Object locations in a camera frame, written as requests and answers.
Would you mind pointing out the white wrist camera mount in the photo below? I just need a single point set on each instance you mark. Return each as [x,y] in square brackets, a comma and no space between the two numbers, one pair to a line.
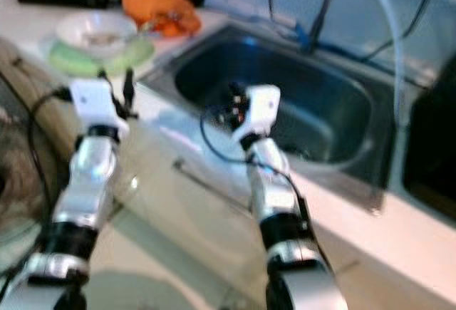
[262,103]
[92,100]

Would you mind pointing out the stainless steel sink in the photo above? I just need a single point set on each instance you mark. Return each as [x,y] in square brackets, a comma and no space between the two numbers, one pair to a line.
[320,103]

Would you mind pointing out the black appliance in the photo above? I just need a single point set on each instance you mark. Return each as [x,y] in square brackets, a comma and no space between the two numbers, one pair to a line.
[431,146]

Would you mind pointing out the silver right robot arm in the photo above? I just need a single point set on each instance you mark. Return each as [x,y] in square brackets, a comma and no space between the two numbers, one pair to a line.
[274,189]

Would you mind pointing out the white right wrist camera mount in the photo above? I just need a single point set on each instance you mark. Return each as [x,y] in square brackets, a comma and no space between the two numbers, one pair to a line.
[262,103]

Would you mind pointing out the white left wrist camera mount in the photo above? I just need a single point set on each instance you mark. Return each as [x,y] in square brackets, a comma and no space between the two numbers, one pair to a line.
[92,100]

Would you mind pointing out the orange bowl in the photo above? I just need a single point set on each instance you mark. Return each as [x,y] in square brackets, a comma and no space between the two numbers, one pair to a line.
[153,2]

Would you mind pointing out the white bowl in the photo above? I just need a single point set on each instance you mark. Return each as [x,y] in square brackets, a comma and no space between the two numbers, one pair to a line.
[78,28]

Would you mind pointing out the green plate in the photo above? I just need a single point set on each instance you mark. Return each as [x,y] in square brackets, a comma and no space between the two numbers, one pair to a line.
[68,64]

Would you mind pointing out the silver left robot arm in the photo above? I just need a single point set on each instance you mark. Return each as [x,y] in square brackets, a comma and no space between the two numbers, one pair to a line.
[92,174]

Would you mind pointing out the black faucet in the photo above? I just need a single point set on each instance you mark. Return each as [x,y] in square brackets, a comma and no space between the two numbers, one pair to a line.
[319,18]

